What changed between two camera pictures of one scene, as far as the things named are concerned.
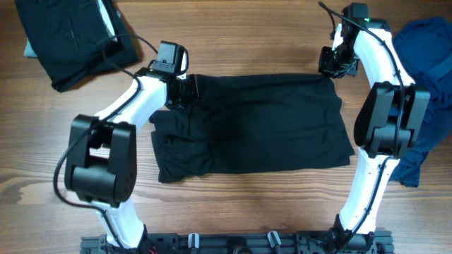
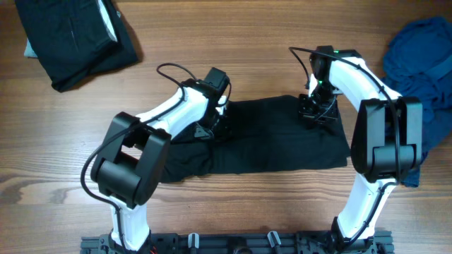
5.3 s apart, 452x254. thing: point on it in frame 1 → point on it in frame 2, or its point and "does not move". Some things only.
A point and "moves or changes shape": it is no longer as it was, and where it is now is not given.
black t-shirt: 253,123 moves or changes shape
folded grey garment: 29,51 does not move
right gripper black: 325,67 → 305,113
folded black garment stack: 73,40 does not move
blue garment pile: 425,47 does not move
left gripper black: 192,92 → 220,133
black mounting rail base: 241,243 does not move
